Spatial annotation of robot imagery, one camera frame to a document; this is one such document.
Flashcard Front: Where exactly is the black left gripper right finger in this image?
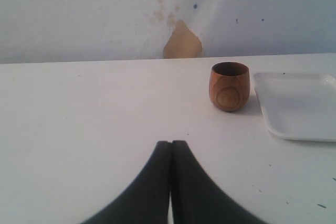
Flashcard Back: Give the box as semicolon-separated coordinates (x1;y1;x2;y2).
172;141;264;223

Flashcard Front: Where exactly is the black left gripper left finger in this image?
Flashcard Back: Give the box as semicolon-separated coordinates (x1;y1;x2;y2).
84;141;172;223

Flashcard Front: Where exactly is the brown wooden cup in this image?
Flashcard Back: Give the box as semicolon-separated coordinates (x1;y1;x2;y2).
209;62;250;112

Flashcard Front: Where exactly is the white rectangular tray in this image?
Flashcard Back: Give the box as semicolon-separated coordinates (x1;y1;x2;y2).
253;72;335;142

